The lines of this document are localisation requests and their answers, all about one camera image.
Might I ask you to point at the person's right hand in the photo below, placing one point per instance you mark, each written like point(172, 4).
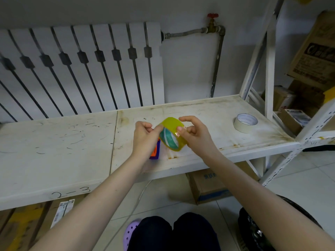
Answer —
point(200, 139)

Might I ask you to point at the person's left hand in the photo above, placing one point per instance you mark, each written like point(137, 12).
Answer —
point(142, 141)

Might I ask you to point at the orange blue tape dispenser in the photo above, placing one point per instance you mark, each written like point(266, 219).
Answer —
point(155, 154)

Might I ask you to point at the yellow tape roll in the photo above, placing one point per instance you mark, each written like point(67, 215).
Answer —
point(170, 122)

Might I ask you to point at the white tape roll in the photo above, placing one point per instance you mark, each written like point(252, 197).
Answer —
point(243, 128)

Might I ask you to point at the person's left forearm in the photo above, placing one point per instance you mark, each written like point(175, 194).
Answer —
point(91, 206)

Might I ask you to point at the person's right forearm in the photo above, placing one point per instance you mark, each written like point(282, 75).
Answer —
point(261, 201)

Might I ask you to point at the person's right leg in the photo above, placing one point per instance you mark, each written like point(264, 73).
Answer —
point(196, 232)

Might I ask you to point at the person's leg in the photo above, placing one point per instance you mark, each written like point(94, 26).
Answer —
point(150, 235)
point(196, 232)

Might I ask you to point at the person's left leg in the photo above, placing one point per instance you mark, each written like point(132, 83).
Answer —
point(150, 235)

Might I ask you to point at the blue striped cardboard box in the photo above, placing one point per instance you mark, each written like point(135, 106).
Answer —
point(206, 188)

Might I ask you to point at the grey metal pipe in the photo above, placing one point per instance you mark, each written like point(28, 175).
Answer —
point(216, 70)

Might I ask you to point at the white metal shelf rack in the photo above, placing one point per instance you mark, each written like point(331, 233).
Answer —
point(65, 159)

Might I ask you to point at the white labelled long cardboard box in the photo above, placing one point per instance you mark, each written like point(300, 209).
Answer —
point(78, 199)

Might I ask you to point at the purple clog shoe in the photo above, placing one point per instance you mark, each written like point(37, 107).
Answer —
point(130, 230)

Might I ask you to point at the small labelled cardboard parcel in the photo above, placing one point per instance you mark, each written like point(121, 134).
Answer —
point(288, 120)

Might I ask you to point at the small brown cardboard box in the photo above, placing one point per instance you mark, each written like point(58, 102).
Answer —
point(281, 97)

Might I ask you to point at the black bin bag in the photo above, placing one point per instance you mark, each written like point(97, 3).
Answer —
point(248, 232)

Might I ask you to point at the beige mesh waste basket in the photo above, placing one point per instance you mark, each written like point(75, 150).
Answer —
point(242, 244)

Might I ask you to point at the dark brown cardboard box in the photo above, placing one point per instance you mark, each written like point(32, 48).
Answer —
point(306, 94)

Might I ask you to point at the white perforated shelf rack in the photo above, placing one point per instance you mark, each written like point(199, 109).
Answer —
point(318, 120)

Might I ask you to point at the white radiator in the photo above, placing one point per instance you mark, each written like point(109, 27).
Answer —
point(81, 36)

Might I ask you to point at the yellow taped cardboard box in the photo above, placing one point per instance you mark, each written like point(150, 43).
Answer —
point(23, 224)

